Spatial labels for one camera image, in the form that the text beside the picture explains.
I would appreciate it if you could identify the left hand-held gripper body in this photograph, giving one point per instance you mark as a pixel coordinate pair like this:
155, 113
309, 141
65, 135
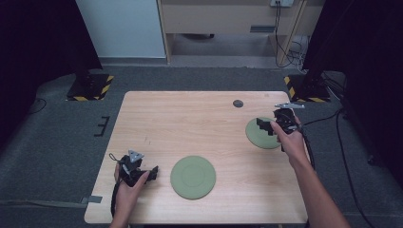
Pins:
130, 171

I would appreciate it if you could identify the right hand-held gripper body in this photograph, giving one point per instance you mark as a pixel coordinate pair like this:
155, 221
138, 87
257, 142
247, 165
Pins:
286, 120

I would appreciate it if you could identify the green round plate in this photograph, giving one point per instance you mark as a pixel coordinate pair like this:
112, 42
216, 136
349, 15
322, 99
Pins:
193, 177
261, 139

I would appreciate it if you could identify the person's right hand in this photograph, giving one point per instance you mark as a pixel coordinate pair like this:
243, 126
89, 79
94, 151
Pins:
293, 145

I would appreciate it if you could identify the person's left hand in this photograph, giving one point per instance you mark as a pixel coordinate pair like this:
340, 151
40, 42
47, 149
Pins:
126, 199

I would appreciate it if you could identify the grey round table grommet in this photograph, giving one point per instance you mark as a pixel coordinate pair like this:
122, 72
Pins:
238, 103

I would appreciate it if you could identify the black stand with striped base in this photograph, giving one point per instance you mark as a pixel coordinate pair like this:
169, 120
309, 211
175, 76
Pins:
309, 90
90, 87

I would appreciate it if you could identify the grey tape piece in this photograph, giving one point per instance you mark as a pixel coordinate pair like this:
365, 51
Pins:
92, 199

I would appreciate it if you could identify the dark curtain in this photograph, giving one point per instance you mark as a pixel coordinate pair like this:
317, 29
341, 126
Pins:
367, 63
38, 47

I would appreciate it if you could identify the grey power outlet box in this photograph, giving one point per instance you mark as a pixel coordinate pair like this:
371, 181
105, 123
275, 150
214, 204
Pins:
281, 3

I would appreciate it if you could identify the white cabinet panel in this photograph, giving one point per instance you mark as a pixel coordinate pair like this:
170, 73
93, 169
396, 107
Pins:
122, 28

